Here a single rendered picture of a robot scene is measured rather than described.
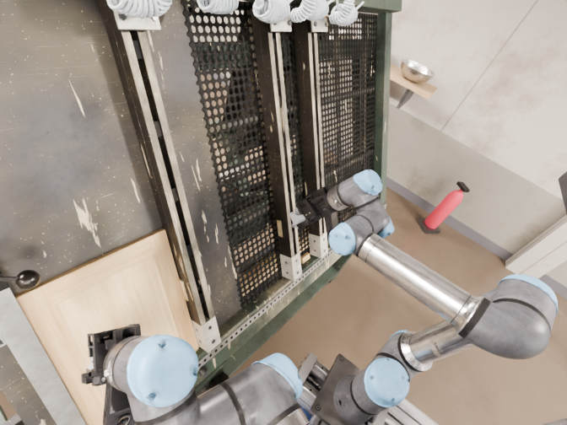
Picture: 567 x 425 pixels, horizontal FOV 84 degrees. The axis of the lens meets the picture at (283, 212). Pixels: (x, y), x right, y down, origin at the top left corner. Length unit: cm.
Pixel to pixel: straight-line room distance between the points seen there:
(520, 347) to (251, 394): 53
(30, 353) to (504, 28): 378
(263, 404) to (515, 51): 359
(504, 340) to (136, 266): 90
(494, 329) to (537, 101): 323
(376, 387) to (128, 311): 73
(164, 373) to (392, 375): 75
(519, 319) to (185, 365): 62
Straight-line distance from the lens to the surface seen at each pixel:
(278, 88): 123
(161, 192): 95
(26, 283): 78
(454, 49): 379
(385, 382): 104
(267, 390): 51
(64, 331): 101
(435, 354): 105
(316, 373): 127
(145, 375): 42
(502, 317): 78
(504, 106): 385
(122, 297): 103
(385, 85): 203
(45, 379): 103
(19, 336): 96
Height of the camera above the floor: 209
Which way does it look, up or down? 42 degrees down
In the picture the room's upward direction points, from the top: 24 degrees clockwise
